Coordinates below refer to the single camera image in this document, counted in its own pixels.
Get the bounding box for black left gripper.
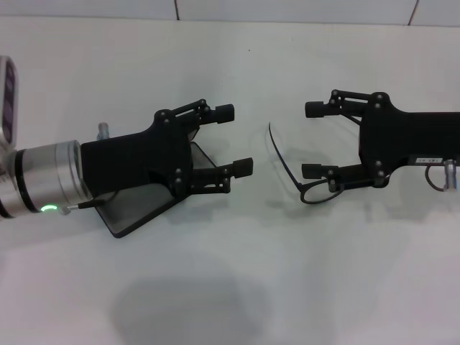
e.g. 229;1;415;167
80;99;255;201

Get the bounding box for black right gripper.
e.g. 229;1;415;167
301;89;460;191

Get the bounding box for black glasses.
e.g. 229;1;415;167
267;121;362;206

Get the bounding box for black glasses case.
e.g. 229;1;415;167
94;140;224;239

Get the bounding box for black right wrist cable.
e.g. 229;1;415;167
424;163;449;192

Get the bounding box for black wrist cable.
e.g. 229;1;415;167
68;192;118;211
424;163;449;192

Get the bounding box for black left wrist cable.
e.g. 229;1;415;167
68;192;118;211

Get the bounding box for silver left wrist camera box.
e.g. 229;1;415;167
0;55;22;145

